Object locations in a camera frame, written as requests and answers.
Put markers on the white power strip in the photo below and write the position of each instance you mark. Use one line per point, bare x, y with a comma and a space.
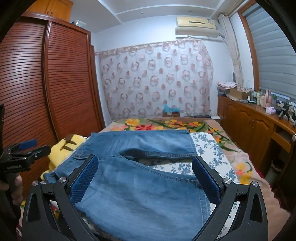
215, 116

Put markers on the translucent storage box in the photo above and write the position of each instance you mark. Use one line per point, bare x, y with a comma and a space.
79, 22

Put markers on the small brown box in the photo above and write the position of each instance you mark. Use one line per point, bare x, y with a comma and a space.
171, 114

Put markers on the beige tied curtain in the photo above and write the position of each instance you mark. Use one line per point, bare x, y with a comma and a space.
235, 62

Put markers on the white air conditioner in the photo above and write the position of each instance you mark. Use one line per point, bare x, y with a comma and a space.
196, 27

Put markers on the row of toiletry bottles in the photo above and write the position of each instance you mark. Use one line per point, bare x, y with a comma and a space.
256, 97

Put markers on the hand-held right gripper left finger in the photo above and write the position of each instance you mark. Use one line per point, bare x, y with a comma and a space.
84, 180

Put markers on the yellow plush toy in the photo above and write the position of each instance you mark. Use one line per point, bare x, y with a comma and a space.
59, 150

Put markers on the blue cloth bundle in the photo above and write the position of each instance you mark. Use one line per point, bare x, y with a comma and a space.
171, 108

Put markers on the wooden overhead cabinet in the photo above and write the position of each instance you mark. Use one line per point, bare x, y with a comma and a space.
55, 8

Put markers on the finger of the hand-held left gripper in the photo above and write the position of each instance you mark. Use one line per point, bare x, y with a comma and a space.
39, 151
27, 144

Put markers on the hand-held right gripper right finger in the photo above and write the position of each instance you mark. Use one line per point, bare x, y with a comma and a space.
205, 180

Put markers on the white waste bin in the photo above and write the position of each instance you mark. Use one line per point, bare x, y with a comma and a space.
278, 167

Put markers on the wooden sideboard cabinet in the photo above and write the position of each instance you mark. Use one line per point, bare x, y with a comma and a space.
245, 125

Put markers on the person's left hand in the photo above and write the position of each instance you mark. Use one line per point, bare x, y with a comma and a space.
17, 190

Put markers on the colourful flower blanket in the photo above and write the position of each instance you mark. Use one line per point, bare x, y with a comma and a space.
254, 166

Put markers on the grey window blind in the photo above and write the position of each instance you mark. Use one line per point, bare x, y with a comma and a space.
270, 46

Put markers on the pile of pink fabric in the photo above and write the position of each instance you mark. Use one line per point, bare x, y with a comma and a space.
226, 85

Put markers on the white blue floral sheet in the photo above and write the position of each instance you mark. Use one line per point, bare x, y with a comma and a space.
208, 143

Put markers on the open cardboard box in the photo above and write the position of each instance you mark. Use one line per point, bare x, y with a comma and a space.
239, 93

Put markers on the wooden slatted wardrobe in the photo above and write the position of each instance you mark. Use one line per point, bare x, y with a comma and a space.
57, 81

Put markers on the blue denim pants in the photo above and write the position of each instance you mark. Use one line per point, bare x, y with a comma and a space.
138, 190

